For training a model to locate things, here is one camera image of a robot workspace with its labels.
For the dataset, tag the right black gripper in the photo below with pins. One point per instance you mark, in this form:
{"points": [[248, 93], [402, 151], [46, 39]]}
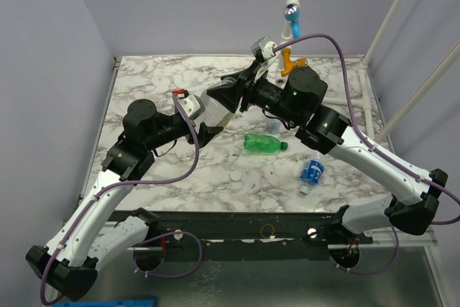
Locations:
{"points": [[247, 90]]}

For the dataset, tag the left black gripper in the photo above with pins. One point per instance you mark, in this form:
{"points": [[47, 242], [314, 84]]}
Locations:
{"points": [[206, 133]]}

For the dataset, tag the large clear plastic bottle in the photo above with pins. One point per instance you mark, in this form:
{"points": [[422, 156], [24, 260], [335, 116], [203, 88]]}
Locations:
{"points": [[215, 115]]}

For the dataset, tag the green plastic bottle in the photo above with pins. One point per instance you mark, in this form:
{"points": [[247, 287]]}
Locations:
{"points": [[261, 144]]}

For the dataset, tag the white bottle cap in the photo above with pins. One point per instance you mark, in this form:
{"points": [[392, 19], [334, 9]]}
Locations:
{"points": [[236, 175]]}

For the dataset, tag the green bottle cap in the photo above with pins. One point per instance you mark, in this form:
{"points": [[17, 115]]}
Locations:
{"points": [[284, 146]]}

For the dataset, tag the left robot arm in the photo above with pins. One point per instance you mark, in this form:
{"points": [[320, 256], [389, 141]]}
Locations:
{"points": [[70, 261]]}

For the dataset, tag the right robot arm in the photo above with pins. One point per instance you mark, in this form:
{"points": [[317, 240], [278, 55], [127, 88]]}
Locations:
{"points": [[414, 192]]}

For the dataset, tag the small clear water bottle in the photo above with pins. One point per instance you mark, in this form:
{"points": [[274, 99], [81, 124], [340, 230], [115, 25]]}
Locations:
{"points": [[273, 126]]}

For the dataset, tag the blue label clear bottle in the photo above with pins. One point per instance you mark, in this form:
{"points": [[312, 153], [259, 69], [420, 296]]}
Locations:
{"points": [[311, 173]]}

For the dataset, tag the yellow faucet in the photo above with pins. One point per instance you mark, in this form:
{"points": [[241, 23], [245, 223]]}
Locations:
{"points": [[288, 64]]}

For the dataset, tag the blue faucet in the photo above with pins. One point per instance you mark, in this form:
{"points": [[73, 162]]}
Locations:
{"points": [[292, 16]]}

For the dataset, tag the blue bin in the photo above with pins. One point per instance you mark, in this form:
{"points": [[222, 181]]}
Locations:
{"points": [[121, 303]]}

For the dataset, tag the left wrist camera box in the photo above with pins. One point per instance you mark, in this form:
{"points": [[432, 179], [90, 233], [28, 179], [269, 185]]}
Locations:
{"points": [[190, 103]]}

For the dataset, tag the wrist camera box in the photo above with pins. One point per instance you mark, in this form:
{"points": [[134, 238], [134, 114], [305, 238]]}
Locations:
{"points": [[263, 49], [190, 103]]}

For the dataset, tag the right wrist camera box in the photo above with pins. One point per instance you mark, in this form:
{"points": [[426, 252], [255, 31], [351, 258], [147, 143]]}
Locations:
{"points": [[263, 49]]}

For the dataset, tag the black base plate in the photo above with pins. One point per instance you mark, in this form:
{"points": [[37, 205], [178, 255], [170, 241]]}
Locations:
{"points": [[240, 236]]}

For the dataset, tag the white pipe frame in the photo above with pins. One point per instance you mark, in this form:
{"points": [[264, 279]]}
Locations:
{"points": [[407, 51]]}

